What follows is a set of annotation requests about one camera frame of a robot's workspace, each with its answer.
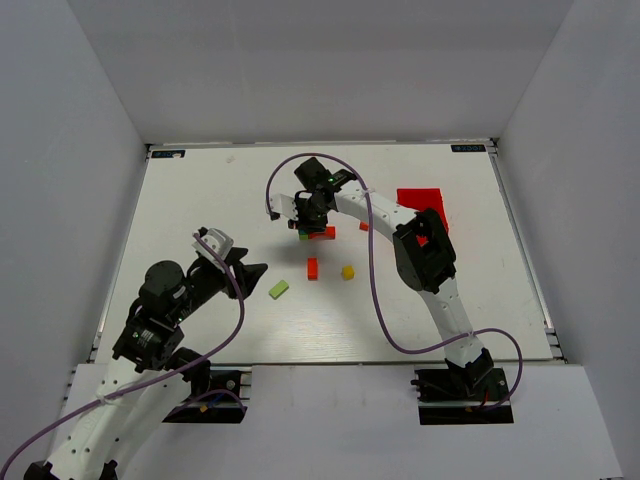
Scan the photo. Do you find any light green flat block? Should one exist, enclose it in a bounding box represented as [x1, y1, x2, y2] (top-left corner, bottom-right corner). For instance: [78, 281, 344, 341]
[268, 280, 289, 300]

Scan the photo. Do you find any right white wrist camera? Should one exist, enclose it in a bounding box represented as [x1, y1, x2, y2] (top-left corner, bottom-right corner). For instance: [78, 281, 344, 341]
[266, 193, 298, 221]

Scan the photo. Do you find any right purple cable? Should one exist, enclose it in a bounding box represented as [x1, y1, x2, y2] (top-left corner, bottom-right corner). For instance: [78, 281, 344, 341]
[263, 152, 524, 412]

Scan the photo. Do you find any red plastic bin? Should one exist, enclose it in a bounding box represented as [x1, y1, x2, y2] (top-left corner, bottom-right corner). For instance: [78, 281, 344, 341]
[396, 188, 449, 233]

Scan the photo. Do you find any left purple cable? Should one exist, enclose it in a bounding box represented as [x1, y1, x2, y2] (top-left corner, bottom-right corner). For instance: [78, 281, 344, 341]
[0, 234, 249, 474]

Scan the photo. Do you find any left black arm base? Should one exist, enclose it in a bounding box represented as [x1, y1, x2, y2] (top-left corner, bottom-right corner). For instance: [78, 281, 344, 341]
[163, 366, 252, 425]

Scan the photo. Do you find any red rectangular wood block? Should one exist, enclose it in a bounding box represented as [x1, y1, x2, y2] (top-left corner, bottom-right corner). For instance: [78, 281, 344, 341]
[307, 257, 319, 281]

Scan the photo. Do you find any table logo sticker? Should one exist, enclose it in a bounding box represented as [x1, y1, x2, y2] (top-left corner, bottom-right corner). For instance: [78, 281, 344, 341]
[151, 150, 186, 159]
[451, 144, 486, 153]

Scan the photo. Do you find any purple cable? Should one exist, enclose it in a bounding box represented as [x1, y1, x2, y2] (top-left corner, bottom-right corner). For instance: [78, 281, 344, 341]
[263, 152, 524, 412]
[0, 234, 249, 474]

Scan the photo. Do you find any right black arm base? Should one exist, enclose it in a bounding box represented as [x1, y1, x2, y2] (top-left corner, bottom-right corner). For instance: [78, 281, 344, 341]
[411, 368, 514, 426]

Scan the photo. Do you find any yellow cube wood block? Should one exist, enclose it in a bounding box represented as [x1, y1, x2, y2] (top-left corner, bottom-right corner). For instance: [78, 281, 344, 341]
[341, 265, 355, 281]

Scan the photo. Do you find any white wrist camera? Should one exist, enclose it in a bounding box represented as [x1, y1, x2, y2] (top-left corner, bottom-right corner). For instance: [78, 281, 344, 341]
[192, 227, 234, 262]
[266, 193, 298, 221]

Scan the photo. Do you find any red arch wood block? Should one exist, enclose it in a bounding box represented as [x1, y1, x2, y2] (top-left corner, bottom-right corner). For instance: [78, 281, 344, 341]
[309, 225, 336, 240]

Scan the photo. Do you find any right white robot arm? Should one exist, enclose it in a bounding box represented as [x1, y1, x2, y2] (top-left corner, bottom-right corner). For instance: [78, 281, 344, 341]
[282, 157, 494, 398]

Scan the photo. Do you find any right table logo sticker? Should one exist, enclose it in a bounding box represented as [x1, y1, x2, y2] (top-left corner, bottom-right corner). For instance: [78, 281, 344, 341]
[451, 144, 486, 153]

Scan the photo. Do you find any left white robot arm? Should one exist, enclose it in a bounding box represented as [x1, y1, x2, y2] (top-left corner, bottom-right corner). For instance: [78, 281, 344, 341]
[24, 245, 268, 479]

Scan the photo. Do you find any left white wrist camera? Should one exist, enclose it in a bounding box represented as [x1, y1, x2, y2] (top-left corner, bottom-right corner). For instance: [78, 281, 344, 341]
[192, 227, 234, 262]

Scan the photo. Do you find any left table logo sticker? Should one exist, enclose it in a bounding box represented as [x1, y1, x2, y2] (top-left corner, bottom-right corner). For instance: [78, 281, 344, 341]
[151, 150, 186, 159]

